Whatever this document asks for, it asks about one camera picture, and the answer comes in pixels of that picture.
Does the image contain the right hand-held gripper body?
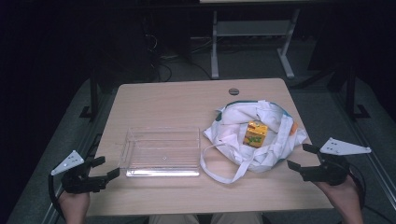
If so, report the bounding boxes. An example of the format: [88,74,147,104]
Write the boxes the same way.
[300,137,373,187]

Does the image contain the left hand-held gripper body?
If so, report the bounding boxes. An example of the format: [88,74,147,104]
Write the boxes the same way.
[50,149,106,194]

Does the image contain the orange juice carton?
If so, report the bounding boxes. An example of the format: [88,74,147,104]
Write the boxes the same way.
[242,120,269,148]

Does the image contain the clear plastic box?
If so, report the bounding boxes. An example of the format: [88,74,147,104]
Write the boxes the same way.
[118,126,202,178]

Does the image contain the white cloth bag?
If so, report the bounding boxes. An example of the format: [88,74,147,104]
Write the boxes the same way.
[200,99,309,185]

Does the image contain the person's left hand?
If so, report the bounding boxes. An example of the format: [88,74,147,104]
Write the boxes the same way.
[57,189,92,224]

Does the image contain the person's right hand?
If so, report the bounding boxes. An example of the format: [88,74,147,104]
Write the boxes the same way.
[315,176,364,217]

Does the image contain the black metal stand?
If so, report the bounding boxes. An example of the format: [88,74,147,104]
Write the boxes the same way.
[344,63,372,120]
[78,68,101,121]

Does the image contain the person's left leg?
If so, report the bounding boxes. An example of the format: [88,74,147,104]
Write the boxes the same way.
[148,214,200,224]

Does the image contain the person's leg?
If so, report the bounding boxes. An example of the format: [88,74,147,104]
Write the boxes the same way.
[211,212,264,224]
[148,214,200,224]

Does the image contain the person's right leg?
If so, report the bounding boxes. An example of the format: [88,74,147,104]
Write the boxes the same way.
[211,212,264,224]

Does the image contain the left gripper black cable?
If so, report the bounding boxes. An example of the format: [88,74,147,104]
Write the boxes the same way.
[48,173,67,220]

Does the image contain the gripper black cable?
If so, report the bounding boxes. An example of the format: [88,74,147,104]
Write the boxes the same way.
[347,162,396,224]
[48,173,67,220]

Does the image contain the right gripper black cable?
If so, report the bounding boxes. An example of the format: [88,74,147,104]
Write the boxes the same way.
[347,162,396,224]

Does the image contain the black floor cables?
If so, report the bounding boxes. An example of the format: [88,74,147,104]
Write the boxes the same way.
[141,15,176,83]

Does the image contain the white desk frame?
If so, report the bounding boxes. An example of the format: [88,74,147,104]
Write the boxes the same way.
[199,0,302,80]

